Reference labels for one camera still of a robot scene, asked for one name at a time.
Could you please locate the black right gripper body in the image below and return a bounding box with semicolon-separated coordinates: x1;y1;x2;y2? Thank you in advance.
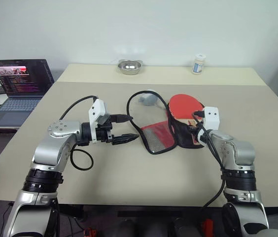
189;124;205;139

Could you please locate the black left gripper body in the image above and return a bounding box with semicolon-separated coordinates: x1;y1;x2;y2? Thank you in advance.
96;122;113;144

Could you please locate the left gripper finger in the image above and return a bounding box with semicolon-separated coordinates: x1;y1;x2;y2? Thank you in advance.
111;133;140;146
109;114;134;123

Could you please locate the red table tennis paddle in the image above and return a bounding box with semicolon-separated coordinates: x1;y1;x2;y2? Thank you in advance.
167;93;204;128

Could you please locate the black mesh paddle case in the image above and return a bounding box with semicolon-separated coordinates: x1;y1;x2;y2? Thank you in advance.
126;90;205;155

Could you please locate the beige table cover mat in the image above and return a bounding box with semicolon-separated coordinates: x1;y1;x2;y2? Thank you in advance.
0;81;278;208

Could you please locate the stainless steel bowl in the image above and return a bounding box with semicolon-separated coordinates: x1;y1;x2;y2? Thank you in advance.
116;59;143;75

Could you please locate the white plastic bottle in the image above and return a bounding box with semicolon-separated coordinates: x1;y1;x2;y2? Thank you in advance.
191;53;207;75

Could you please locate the red plastic part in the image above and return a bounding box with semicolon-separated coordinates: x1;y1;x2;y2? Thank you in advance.
201;218;214;236

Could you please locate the open grey laptop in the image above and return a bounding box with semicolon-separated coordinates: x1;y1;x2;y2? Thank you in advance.
0;58;55;128

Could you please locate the dark rounded shape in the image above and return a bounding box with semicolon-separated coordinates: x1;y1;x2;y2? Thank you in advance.
174;217;199;237

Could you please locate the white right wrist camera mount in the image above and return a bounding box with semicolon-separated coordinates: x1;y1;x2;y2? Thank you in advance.
202;106;221;131

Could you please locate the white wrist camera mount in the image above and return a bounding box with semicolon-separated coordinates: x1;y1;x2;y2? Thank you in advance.
202;106;221;131
88;98;109;144

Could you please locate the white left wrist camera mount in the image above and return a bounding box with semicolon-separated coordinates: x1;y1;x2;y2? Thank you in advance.
88;98;109;144

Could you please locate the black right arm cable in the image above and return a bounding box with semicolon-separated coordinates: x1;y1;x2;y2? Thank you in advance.
192;110;227;213

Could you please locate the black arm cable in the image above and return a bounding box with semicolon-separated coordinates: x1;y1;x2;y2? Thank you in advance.
192;110;227;213
59;95;99;171

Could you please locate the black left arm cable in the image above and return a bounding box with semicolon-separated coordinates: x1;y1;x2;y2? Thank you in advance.
59;95;99;171

